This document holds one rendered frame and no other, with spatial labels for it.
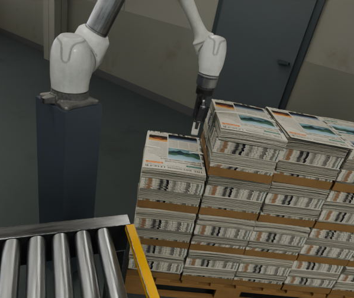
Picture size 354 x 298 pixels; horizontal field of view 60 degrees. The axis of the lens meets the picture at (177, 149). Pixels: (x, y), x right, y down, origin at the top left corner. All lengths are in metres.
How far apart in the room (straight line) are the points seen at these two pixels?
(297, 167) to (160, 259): 0.82
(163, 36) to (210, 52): 3.15
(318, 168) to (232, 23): 2.65
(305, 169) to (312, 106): 2.21
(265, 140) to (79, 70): 0.80
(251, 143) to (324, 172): 0.38
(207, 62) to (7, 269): 0.98
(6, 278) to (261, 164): 0.99
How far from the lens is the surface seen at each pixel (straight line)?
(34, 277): 0.92
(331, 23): 3.57
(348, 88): 3.55
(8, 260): 0.97
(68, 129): 1.35
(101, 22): 1.47
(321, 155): 1.46
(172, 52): 4.33
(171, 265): 1.71
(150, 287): 0.88
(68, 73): 1.31
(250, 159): 1.33
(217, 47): 1.30
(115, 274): 0.92
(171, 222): 1.49
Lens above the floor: 1.51
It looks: 27 degrees down
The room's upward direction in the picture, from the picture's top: 12 degrees clockwise
